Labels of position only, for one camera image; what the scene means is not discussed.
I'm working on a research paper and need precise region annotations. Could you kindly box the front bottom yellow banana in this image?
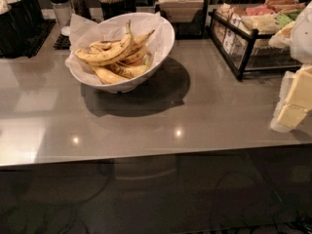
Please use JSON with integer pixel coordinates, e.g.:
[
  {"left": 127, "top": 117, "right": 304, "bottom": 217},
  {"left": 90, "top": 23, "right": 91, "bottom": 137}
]
[{"left": 91, "top": 66, "right": 127, "bottom": 84}]

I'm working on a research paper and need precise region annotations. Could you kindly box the top spotted yellow banana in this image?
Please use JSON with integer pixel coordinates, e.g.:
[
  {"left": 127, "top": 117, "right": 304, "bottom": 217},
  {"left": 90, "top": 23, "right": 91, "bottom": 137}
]
[{"left": 75, "top": 20, "right": 134, "bottom": 65}]

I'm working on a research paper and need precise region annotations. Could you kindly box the upper right yellow banana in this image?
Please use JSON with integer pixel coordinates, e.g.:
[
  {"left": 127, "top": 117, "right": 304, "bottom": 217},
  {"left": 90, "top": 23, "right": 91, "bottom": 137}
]
[{"left": 89, "top": 29, "right": 156, "bottom": 52}]

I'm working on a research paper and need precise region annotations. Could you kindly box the white paper bowl liner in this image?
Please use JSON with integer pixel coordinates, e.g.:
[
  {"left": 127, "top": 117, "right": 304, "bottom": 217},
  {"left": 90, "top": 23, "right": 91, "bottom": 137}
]
[{"left": 64, "top": 12, "right": 173, "bottom": 86}]

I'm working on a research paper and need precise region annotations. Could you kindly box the dark pepper shaker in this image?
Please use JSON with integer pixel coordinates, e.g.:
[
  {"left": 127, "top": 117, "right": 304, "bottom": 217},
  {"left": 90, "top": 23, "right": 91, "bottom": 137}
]
[{"left": 66, "top": 0, "right": 93, "bottom": 20}]

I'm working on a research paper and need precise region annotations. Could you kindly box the black wire condiment rack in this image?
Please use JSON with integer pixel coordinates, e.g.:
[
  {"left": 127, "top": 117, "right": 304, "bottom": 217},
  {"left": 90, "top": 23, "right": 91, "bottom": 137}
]
[{"left": 206, "top": 9, "right": 301, "bottom": 81}]

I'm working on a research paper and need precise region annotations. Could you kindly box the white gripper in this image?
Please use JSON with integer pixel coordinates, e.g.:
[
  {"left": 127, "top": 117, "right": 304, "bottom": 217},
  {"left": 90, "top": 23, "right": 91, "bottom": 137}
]
[{"left": 269, "top": 1, "right": 312, "bottom": 133}]

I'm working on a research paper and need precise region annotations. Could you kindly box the white bowl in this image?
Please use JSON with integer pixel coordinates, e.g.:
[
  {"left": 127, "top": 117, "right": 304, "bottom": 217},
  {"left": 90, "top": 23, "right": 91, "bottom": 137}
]
[{"left": 68, "top": 12, "right": 176, "bottom": 94}]

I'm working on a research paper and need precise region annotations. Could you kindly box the right lower spotted banana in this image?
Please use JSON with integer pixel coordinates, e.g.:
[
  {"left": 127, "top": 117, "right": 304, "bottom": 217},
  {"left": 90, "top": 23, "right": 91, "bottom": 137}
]
[{"left": 109, "top": 53, "right": 151, "bottom": 79}]

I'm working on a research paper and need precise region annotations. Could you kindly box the black rubber mat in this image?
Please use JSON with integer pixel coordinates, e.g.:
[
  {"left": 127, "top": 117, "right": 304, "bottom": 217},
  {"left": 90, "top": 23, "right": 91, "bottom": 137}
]
[{"left": 0, "top": 19, "right": 56, "bottom": 59}]

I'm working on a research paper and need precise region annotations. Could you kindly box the middle yellow banana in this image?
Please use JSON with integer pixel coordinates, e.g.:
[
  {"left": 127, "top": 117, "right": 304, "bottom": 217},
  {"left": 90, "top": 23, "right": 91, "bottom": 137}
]
[{"left": 122, "top": 46, "right": 148, "bottom": 64}]

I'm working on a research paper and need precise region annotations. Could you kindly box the black napkin holder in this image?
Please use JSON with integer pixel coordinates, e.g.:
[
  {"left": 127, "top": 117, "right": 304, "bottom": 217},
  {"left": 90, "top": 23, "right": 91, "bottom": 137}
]
[{"left": 155, "top": 0, "right": 208, "bottom": 39}]

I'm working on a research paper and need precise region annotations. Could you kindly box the glass shaker dark lid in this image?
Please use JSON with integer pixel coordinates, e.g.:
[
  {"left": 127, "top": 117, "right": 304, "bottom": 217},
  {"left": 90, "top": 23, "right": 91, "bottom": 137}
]
[{"left": 50, "top": 0, "right": 72, "bottom": 36}]

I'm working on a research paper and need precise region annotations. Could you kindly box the black container left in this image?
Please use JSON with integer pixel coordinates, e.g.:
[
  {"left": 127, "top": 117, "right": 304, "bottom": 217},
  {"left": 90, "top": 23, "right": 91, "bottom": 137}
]
[{"left": 0, "top": 0, "right": 44, "bottom": 55}]

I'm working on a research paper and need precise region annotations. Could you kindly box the small black mat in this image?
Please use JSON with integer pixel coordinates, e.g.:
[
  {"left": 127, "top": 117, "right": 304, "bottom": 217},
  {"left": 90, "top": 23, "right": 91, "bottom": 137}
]
[{"left": 54, "top": 35, "right": 70, "bottom": 50}]

